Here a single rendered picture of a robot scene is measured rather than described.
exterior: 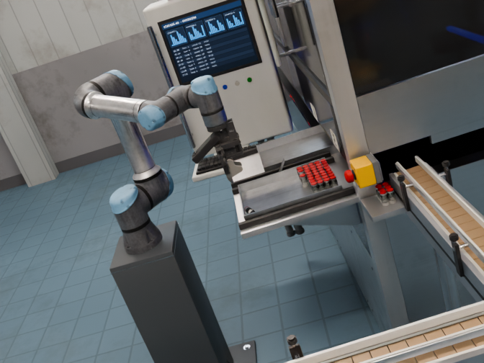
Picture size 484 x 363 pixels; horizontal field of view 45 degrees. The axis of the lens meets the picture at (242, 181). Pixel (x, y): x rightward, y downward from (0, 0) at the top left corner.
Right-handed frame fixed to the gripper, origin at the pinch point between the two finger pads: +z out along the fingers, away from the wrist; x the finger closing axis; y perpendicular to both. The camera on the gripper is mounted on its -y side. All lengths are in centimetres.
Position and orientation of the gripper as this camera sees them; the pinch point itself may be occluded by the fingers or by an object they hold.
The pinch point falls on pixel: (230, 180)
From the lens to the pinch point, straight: 192.9
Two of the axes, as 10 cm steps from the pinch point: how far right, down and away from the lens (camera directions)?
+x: -0.9, -3.9, 9.2
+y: 9.5, -3.1, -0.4
